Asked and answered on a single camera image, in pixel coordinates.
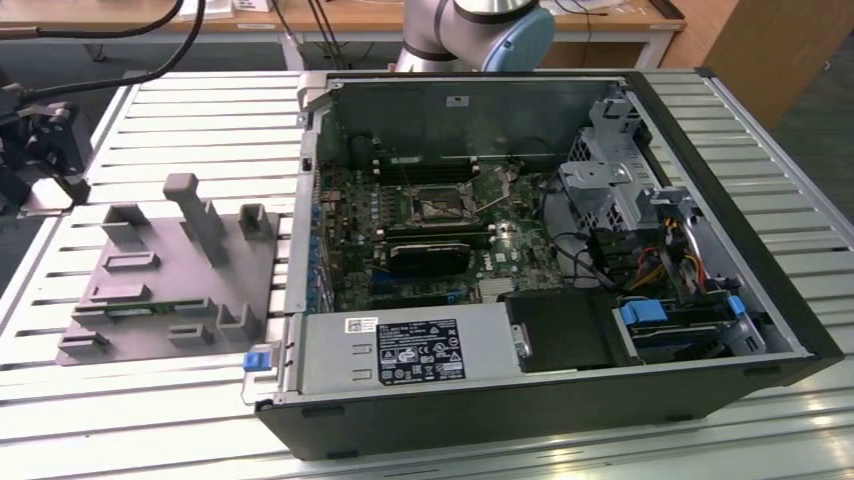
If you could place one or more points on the blue plastic clip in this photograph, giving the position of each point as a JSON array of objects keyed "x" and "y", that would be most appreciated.
[{"x": 736, "y": 306}]

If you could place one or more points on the black RAM slot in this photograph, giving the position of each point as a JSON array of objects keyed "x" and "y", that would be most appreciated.
[
  {"x": 437, "y": 231},
  {"x": 437, "y": 239},
  {"x": 428, "y": 165},
  {"x": 428, "y": 176}
]

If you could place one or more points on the thin metal locking lever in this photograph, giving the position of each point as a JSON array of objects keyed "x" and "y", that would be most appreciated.
[{"x": 496, "y": 203}]

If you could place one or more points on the hard disk in blue carrier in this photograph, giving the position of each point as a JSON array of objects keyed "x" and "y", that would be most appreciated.
[{"x": 643, "y": 313}]

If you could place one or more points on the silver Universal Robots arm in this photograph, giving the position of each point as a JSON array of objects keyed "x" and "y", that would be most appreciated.
[{"x": 441, "y": 30}]

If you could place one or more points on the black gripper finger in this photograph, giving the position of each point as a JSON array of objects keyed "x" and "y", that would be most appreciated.
[{"x": 63, "y": 150}]

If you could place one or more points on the metal disk bay cage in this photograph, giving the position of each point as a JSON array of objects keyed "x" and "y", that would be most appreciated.
[{"x": 595, "y": 175}]

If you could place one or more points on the green motherboard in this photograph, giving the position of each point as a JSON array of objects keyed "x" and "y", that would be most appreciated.
[{"x": 521, "y": 235}]

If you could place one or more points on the wooden desk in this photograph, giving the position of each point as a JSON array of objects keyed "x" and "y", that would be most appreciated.
[{"x": 268, "y": 25}]

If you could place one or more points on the wooden cabinet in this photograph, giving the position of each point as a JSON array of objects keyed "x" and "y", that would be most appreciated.
[{"x": 775, "y": 50}]

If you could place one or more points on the grey parts rack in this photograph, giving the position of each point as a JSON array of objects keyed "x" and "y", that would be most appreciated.
[{"x": 194, "y": 280}]

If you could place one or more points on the black graphics card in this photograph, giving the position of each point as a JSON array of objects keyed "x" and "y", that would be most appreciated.
[{"x": 428, "y": 259}]

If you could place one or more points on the green RAM stick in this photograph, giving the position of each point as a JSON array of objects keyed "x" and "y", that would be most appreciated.
[{"x": 134, "y": 311}]

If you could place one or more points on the black open PC case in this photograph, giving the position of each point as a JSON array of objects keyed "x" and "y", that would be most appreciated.
[{"x": 468, "y": 420}]

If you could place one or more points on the blue case latch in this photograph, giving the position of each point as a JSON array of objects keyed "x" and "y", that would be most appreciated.
[{"x": 260, "y": 359}]

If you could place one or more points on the CPU socket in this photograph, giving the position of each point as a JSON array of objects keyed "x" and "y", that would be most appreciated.
[{"x": 441, "y": 206}]

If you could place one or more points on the silver chipset heatsink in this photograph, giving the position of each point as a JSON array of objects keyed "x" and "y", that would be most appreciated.
[{"x": 497, "y": 290}]

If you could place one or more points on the grey power supply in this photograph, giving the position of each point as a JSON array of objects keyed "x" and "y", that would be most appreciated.
[{"x": 334, "y": 360}]

